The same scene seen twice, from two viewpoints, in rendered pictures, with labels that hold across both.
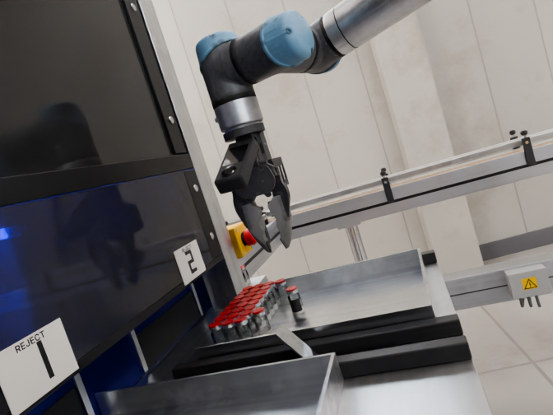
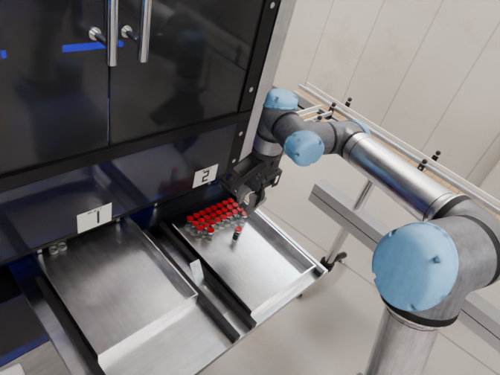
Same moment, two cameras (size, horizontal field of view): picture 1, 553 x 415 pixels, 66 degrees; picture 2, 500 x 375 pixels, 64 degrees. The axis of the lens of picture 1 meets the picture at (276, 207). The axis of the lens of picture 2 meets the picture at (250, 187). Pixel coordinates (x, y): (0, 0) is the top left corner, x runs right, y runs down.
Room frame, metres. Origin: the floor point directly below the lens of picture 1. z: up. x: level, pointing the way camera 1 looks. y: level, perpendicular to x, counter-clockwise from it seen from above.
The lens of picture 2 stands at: (-0.09, -0.25, 1.74)
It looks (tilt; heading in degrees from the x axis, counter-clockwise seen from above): 38 degrees down; 19
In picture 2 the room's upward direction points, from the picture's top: 17 degrees clockwise
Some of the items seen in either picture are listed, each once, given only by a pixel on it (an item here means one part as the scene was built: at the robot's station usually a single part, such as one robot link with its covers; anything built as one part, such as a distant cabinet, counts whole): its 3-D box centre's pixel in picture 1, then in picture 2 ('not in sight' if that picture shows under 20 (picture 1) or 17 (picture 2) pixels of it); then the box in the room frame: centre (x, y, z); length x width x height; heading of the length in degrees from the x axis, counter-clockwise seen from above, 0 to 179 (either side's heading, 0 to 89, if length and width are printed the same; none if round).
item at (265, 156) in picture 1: (255, 162); (263, 167); (0.73, 0.01, 1.15); 0.09 x 0.08 x 0.12; 162
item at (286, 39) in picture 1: (278, 48); (303, 139); (0.68, -0.08, 1.31); 0.11 x 0.11 x 0.08; 54
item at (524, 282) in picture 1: (527, 281); not in sight; (1.39, -0.74, 0.50); 0.12 x 0.05 x 0.09; 73
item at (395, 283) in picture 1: (321, 303); (242, 248); (0.68, -0.02, 0.90); 0.34 x 0.26 x 0.04; 72
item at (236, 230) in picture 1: (230, 242); not in sight; (0.98, 0.13, 0.99); 0.08 x 0.07 x 0.07; 73
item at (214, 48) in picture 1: (226, 70); (277, 115); (0.72, 0.01, 1.31); 0.09 x 0.08 x 0.11; 54
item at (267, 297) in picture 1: (259, 311); (219, 223); (0.71, 0.08, 0.90); 0.18 x 0.02 x 0.05; 162
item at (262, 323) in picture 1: (262, 323); (209, 235); (0.65, 0.08, 0.90); 0.02 x 0.02 x 0.05
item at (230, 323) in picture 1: (248, 314); (214, 218); (0.72, 0.10, 0.90); 0.18 x 0.02 x 0.05; 162
